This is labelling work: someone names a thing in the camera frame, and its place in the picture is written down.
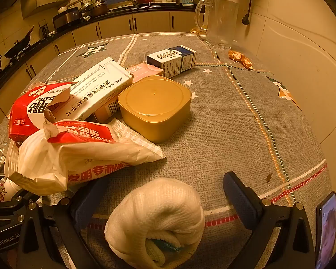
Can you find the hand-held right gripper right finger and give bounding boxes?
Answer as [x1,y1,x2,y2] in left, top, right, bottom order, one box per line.
[222,171,316,269]

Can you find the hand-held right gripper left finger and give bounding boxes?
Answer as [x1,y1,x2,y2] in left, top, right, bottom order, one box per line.
[17,177,110,269]

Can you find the white wrapper with red print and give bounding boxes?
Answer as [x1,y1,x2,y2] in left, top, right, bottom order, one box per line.
[4,118,166,197]

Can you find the yellow lidded plastic box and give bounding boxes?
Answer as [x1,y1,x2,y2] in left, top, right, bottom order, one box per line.
[118,76,192,143]

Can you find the long white medicine box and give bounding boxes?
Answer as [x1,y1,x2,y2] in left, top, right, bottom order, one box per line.
[52,57,134,122]

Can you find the rolled white towel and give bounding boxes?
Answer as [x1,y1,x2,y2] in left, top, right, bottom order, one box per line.
[104,178,205,268]

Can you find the red and white snack bag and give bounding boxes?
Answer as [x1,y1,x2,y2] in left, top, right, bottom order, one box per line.
[8,81,79,142]

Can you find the grey printed tablecloth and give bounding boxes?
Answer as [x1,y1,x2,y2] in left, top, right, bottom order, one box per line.
[0,32,334,269]

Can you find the smartphone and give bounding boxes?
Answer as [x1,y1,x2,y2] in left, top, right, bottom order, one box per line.
[315,192,336,269]

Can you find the black frying pan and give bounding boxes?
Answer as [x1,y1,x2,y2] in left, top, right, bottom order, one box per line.
[4,25,35,58]

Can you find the pink carton box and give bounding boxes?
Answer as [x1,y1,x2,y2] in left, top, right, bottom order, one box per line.
[94,63,164,124]

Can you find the blue and white small box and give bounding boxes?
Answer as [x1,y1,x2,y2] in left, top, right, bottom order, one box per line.
[146,46,197,79]

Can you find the black kitchen countertop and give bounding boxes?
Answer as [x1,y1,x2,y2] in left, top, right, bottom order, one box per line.
[0,4,205,101]

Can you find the black countertop cooker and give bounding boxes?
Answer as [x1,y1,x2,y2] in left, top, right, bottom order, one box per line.
[53,7,82,30]

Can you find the clear glass pitcher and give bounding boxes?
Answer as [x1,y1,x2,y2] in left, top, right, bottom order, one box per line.
[194,0,239,49]

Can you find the base kitchen cabinets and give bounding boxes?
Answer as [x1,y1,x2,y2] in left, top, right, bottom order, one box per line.
[0,11,205,135]

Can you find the stacked metal pots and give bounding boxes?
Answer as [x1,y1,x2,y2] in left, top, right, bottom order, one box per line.
[80,0,108,17]

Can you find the black power cable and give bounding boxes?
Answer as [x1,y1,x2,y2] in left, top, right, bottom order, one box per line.
[242,0,265,26]

